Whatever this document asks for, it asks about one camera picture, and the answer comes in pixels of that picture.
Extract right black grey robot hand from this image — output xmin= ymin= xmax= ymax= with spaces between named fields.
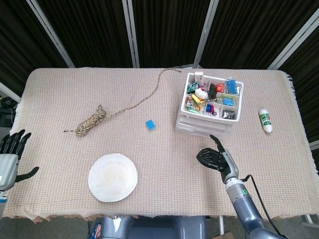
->
xmin=196 ymin=134 xmax=239 ymax=185

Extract left black grey robot hand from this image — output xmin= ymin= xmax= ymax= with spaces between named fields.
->
xmin=0 ymin=129 xmax=40 ymax=192

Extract white drawer organizer with items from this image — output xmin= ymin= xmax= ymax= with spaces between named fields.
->
xmin=175 ymin=71 xmax=244 ymax=137

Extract green patterned packet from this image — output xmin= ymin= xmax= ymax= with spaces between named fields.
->
xmin=220 ymin=94 xmax=239 ymax=107

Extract black metal clips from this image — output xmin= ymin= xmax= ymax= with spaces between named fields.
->
xmin=221 ymin=110 xmax=237 ymax=120

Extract white green bottle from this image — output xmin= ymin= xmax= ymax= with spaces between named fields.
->
xmin=258 ymin=109 xmax=274 ymax=134

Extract beige woven tablecloth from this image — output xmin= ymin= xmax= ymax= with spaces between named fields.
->
xmin=1 ymin=67 xmax=319 ymax=224

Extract green orange small packets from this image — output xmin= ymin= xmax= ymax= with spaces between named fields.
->
xmin=185 ymin=98 xmax=202 ymax=113

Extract blue sponge pack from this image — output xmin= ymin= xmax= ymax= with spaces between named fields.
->
xmin=225 ymin=77 xmax=240 ymax=95

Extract green foil packet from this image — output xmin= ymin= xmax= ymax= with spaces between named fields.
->
xmin=187 ymin=81 xmax=200 ymax=93

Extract grey robot torso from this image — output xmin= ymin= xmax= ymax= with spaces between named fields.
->
xmin=99 ymin=216 xmax=207 ymax=239

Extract white paper plate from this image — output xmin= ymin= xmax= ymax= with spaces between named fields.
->
xmin=88 ymin=153 xmax=139 ymax=202

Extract blue red package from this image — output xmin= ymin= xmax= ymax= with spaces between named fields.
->
xmin=91 ymin=220 xmax=103 ymax=239

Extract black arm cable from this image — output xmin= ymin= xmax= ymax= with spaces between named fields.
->
xmin=240 ymin=174 xmax=284 ymax=239

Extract black equipment with cables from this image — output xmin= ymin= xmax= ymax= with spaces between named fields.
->
xmin=0 ymin=96 xmax=16 ymax=125

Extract brown beige braided rope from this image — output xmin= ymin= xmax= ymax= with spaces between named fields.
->
xmin=63 ymin=68 xmax=182 ymax=137

